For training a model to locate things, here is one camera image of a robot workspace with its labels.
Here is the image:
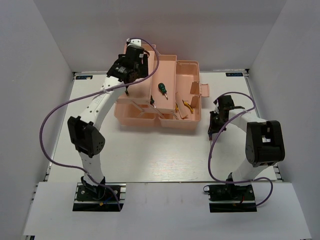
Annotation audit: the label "green stubby screwdriver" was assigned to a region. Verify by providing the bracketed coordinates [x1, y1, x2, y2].
[158, 82, 168, 100]
[149, 95, 156, 107]

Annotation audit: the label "pink plastic tool box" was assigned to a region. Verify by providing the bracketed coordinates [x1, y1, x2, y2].
[114, 44, 210, 130]

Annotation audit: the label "yellow long-nose pliers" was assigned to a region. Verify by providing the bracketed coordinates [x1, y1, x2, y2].
[182, 100, 194, 114]

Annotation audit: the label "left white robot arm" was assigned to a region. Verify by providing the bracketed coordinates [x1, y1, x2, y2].
[67, 39, 150, 200]

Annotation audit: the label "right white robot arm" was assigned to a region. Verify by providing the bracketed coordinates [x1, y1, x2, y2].
[208, 93, 285, 200]

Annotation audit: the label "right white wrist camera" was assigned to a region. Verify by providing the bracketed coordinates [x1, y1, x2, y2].
[213, 98, 220, 114]

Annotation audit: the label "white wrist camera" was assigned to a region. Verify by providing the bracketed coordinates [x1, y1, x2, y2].
[213, 98, 220, 114]
[126, 38, 142, 47]

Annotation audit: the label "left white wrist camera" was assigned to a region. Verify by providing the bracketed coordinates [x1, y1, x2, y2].
[126, 38, 142, 47]

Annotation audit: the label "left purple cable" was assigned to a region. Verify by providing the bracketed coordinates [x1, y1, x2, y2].
[39, 38, 161, 212]

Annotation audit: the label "purple cable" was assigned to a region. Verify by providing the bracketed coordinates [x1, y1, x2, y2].
[39, 38, 161, 212]
[208, 92, 274, 207]

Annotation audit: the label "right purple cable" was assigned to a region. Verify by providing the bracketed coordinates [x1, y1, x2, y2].
[208, 92, 274, 207]

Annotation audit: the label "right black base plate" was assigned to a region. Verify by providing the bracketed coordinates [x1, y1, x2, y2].
[203, 184, 257, 213]

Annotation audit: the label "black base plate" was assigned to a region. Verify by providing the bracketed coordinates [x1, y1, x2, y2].
[203, 184, 257, 213]
[72, 183, 126, 212]

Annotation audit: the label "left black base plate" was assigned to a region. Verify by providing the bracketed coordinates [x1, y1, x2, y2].
[72, 183, 126, 212]

